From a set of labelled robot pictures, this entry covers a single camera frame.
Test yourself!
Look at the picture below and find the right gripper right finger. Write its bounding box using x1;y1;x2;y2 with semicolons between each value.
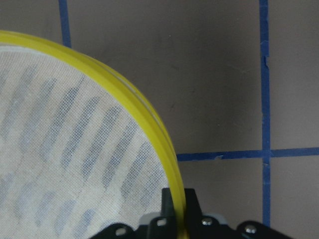
185;188;206;239

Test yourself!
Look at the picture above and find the yellow steamer basket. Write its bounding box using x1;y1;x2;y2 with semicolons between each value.
0;31;185;239

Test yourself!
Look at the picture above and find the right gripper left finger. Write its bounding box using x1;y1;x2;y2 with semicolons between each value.
161;188;177;239

